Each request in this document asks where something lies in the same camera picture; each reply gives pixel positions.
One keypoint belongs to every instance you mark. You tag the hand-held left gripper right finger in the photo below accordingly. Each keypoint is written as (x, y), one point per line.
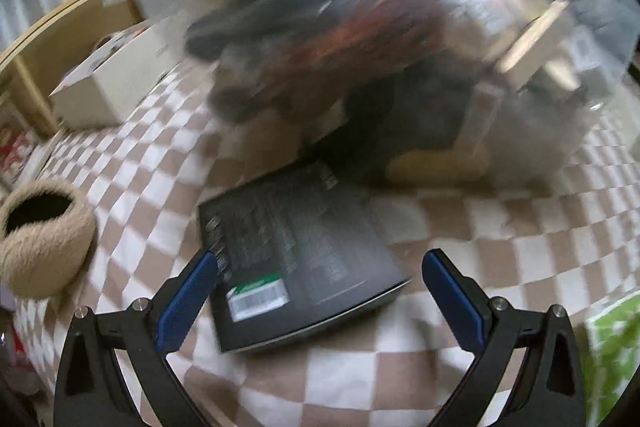
(452, 302)

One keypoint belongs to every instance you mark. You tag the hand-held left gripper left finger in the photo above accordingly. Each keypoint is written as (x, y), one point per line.
(187, 302)

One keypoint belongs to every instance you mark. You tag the black box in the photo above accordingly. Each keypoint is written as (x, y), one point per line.
(300, 247)

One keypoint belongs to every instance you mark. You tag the clear plastic storage container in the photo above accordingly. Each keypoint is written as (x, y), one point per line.
(525, 132)

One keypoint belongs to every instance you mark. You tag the wooden block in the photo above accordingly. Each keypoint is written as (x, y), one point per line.
(535, 42)

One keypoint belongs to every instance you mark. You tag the yellow plastic bag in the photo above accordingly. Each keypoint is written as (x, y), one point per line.
(435, 167)

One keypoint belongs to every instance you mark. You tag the checkered bed sheet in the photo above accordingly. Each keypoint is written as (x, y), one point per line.
(150, 167)

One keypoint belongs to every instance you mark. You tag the beige furry bowl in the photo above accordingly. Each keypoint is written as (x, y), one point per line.
(50, 252)

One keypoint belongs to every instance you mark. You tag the green patterned packet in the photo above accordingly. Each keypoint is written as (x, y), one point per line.
(615, 347)

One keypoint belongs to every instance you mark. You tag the white cardboard box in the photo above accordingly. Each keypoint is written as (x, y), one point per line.
(110, 92)

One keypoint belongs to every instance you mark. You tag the red patterned item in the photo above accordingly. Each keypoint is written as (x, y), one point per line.
(15, 152)

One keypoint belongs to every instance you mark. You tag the orange brown hairpiece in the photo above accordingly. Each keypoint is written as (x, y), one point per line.
(360, 42)

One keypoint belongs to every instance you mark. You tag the wooden shelf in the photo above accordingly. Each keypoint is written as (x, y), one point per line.
(30, 57)

